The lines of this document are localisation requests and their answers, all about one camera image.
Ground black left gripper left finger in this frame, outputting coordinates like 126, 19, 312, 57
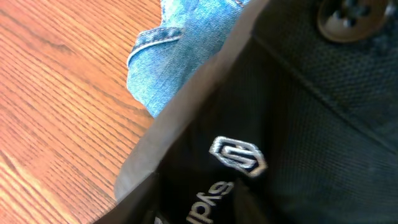
94, 173, 160, 224

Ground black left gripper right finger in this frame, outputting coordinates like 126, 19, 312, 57
233, 179, 271, 224

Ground black polo shirt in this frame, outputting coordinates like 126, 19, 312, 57
158, 1, 397, 223

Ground folded blue jeans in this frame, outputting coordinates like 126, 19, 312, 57
126, 0, 249, 118

